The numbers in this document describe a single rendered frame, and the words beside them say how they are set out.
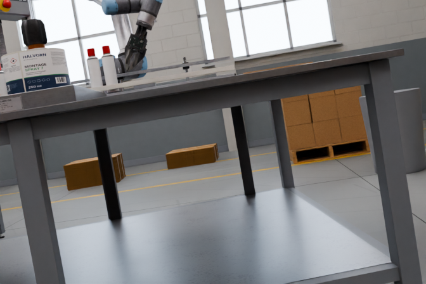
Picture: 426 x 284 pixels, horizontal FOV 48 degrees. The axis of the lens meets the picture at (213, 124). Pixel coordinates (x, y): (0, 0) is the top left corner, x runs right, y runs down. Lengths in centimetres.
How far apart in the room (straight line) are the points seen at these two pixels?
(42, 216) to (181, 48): 621
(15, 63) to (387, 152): 114
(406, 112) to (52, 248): 298
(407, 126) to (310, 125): 151
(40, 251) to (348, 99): 420
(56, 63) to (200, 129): 585
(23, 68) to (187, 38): 593
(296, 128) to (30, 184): 401
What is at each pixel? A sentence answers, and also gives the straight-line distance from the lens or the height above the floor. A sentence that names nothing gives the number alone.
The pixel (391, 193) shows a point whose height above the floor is 43.
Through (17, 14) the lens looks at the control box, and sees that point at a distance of 233.
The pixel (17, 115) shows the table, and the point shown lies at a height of 82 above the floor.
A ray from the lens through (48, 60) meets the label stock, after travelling 162.
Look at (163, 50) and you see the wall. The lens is 747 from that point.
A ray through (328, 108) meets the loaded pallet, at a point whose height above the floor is 52.
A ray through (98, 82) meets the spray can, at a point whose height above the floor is 93.
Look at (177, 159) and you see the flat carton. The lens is 634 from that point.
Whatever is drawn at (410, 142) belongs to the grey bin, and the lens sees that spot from 389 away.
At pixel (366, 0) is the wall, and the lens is 766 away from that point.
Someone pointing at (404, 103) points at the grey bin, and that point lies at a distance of 384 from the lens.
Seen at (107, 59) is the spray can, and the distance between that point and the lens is 211.
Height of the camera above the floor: 77
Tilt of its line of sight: 3 degrees down
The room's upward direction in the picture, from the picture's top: 9 degrees counter-clockwise
